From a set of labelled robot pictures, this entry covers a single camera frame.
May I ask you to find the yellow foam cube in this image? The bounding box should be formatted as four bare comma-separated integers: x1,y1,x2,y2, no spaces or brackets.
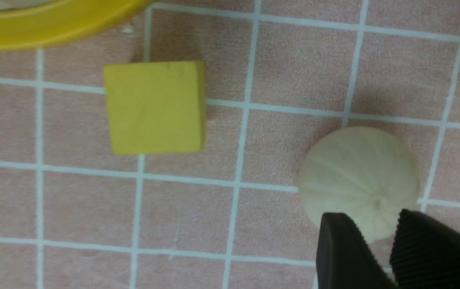
103,61,207,155

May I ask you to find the white bun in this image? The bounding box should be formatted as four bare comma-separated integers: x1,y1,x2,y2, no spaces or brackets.
297,126,421,243

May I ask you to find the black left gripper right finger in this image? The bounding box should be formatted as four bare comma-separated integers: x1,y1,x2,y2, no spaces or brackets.
389,209,460,289

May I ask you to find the bamboo steamer lid yellow rim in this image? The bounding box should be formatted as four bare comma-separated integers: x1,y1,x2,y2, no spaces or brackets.
0,0,153,51

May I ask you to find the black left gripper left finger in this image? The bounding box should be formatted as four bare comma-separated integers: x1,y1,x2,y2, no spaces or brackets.
316,213,397,289

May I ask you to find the pink grid tablecloth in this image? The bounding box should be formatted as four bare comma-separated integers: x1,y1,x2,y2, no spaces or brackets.
0,0,460,289

